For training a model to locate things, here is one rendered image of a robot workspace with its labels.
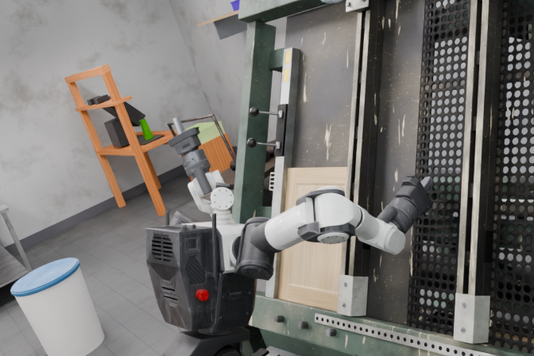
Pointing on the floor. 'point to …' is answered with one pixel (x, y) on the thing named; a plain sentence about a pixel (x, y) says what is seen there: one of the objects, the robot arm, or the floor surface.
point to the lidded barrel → (59, 308)
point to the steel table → (8, 274)
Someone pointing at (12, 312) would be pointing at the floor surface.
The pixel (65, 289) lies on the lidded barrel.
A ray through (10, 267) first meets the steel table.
